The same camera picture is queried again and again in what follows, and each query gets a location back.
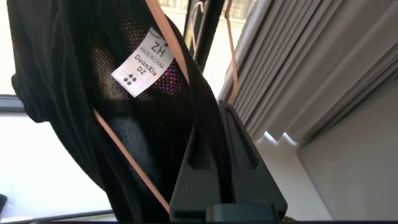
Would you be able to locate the pink clothes hanger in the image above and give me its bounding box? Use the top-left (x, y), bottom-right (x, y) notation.
top-left (93, 0), bottom-right (190, 214)
top-left (190, 0), bottom-right (240, 105)

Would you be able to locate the beige curtain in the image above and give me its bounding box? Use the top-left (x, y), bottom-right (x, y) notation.
top-left (217, 0), bottom-right (398, 147)

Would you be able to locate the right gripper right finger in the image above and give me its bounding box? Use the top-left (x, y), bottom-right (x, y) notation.
top-left (205, 99), bottom-right (289, 222)

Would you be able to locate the black clothes rack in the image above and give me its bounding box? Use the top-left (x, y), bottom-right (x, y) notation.
top-left (183, 0), bottom-right (225, 73)

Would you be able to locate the black garment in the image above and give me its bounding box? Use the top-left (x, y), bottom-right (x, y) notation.
top-left (6, 0), bottom-right (233, 222)

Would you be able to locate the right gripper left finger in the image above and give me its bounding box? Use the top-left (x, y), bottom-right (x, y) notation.
top-left (169, 126), bottom-right (223, 222)

